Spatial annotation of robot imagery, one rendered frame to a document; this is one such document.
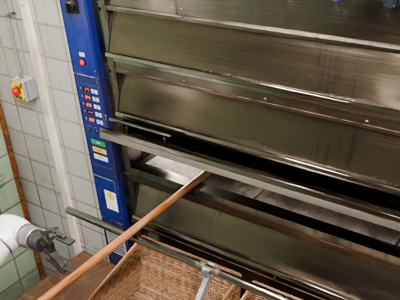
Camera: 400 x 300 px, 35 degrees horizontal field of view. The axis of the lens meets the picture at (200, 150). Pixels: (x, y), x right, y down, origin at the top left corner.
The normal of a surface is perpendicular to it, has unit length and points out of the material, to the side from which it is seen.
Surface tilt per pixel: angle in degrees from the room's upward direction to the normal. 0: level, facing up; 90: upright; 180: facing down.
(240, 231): 70
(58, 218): 90
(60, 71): 90
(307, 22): 90
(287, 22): 90
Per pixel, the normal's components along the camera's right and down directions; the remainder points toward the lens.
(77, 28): -0.61, 0.43
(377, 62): -0.59, 0.11
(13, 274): 0.79, 0.23
